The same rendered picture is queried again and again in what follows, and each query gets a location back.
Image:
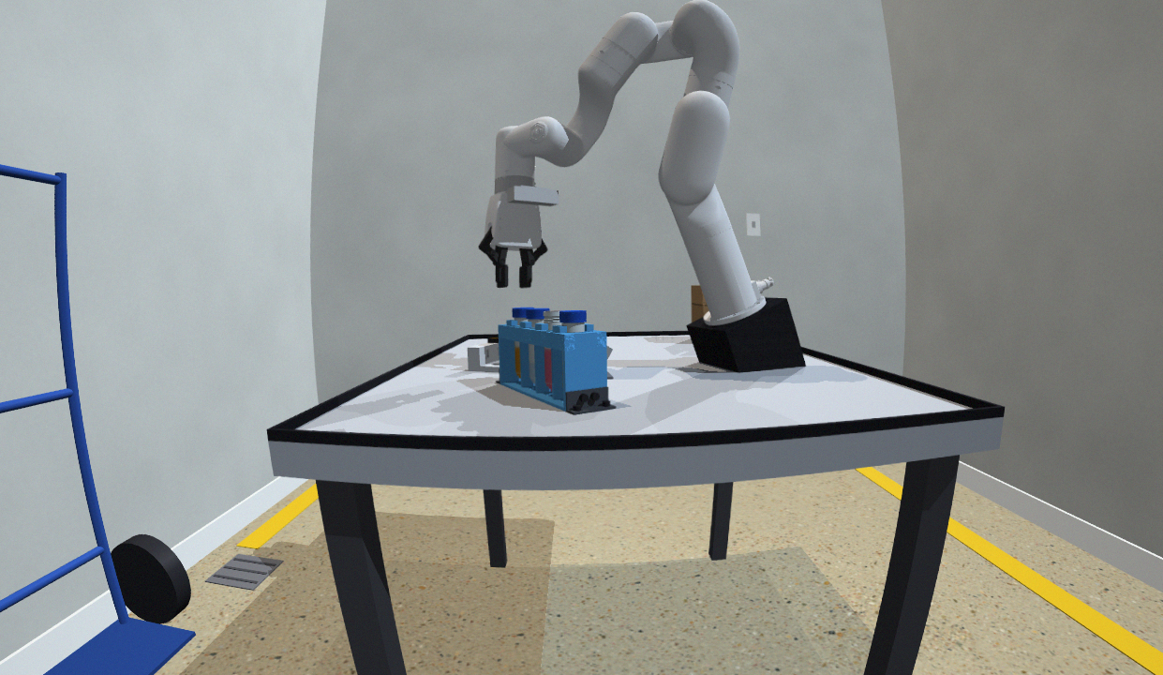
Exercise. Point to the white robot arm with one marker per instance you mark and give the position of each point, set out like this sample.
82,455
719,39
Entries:
692,153

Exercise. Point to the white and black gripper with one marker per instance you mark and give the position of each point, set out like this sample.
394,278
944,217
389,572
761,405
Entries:
520,230

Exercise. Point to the black table edge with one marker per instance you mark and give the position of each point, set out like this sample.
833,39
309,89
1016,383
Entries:
286,431

